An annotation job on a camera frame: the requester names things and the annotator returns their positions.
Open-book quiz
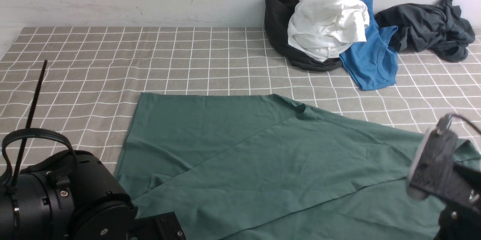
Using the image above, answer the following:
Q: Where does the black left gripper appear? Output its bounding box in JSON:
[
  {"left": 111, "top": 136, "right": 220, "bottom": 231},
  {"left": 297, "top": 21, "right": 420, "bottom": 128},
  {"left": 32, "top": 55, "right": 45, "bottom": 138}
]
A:
[{"left": 128, "top": 211, "right": 187, "bottom": 240}]

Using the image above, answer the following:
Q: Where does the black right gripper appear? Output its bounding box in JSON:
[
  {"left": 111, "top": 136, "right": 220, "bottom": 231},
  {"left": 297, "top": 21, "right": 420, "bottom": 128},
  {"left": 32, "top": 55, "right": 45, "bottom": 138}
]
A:
[{"left": 410, "top": 163, "right": 480, "bottom": 240}]

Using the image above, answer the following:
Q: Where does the green long-sleeve top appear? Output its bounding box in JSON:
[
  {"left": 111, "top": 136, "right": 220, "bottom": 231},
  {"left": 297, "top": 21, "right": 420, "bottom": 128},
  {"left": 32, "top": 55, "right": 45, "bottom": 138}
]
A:
[{"left": 115, "top": 93, "right": 445, "bottom": 240}]

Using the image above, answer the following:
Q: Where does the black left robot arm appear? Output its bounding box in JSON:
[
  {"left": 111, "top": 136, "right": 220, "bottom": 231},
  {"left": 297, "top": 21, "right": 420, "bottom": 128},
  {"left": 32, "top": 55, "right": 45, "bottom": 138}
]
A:
[{"left": 1, "top": 151, "right": 187, "bottom": 240}]

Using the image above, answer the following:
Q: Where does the grey checked tablecloth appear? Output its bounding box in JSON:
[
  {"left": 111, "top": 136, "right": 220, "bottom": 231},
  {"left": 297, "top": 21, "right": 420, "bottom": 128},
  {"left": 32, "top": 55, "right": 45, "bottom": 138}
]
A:
[{"left": 0, "top": 27, "right": 480, "bottom": 170}]

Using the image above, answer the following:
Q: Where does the blue garment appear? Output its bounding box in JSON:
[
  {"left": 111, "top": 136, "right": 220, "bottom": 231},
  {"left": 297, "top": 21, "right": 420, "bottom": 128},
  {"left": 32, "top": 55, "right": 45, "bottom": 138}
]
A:
[{"left": 340, "top": 0, "right": 398, "bottom": 91}]

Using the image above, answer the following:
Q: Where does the dark grey garment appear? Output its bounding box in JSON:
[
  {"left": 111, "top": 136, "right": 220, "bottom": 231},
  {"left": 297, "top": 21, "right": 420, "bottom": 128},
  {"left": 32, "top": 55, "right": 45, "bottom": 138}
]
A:
[{"left": 374, "top": 0, "right": 475, "bottom": 63}]

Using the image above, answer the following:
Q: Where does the white garment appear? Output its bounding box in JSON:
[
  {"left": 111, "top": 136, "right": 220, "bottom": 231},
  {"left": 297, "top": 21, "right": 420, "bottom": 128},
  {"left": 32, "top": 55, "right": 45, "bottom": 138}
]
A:
[{"left": 287, "top": 0, "right": 370, "bottom": 62}]

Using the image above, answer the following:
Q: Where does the black garment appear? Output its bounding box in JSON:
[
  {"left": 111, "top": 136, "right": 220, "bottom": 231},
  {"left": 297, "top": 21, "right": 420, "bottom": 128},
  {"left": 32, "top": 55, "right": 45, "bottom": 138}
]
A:
[{"left": 264, "top": 0, "right": 342, "bottom": 72}]

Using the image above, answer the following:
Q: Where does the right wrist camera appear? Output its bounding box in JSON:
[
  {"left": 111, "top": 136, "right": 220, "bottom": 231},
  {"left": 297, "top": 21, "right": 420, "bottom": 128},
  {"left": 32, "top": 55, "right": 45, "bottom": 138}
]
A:
[{"left": 407, "top": 114, "right": 458, "bottom": 201}]

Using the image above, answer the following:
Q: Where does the black cable tie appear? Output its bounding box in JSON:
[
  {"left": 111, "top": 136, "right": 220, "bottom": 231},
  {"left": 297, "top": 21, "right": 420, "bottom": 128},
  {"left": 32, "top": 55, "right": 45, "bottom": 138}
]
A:
[{"left": 11, "top": 60, "right": 48, "bottom": 188}]

